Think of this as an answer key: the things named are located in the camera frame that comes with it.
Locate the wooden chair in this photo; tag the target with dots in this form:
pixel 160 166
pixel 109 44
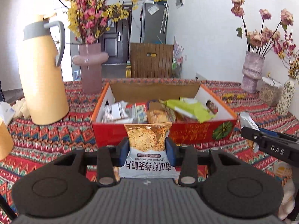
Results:
pixel 151 63

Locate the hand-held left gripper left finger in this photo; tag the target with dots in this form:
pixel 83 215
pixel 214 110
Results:
pixel 123 152

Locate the cream crumpled paper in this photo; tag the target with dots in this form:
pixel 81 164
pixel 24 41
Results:
pixel 21 108

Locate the white umbrella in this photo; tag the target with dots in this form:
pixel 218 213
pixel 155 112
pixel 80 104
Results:
pixel 164 19

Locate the textured pink vase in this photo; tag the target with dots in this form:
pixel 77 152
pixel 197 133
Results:
pixel 252 72

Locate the patterned tablecloth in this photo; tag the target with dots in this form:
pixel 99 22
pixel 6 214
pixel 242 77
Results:
pixel 58 140

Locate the yellow thermos jug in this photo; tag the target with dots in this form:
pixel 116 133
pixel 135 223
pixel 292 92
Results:
pixel 42 79

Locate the green snack packet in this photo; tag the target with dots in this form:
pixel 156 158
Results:
pixel 189 100
pixel 198 113

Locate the storage rack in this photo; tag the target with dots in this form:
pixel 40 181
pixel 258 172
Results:
pixel 177 66

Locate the white striped snack packet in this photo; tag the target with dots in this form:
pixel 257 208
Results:
pixel 114 112

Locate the small white green packet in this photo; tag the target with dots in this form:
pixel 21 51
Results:
pixel 139 114

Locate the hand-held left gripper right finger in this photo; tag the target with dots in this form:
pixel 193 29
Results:
pixel 170 152

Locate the dark door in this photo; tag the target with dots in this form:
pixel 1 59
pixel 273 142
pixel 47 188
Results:
pixel 116 37

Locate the dried roses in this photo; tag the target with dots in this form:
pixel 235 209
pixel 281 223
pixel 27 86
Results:
pixel 259 35

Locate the pink and yellow blossom branches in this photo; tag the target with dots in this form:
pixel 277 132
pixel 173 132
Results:
pixel 98 9

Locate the red and yellow flower sprigs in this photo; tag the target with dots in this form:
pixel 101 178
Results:
pixel 289 51

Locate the pink glass vase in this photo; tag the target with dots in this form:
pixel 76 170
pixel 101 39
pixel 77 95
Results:
pixel 90 70

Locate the white plastic bag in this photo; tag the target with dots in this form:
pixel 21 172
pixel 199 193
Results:
pixel 5 113

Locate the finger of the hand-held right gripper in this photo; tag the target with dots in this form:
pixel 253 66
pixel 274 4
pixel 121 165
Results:
pixel 272 132
pixel 251 134

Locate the spotted vase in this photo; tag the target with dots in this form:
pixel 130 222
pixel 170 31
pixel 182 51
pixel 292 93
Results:
pixel 286 98

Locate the grey refrigerator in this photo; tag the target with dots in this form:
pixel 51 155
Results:
pixel 153 25

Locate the silver snack packet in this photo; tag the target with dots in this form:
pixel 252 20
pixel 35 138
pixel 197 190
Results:
pixel 247 120

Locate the red cardboard box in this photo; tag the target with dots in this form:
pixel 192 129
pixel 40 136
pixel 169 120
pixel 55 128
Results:
pixel 193 130

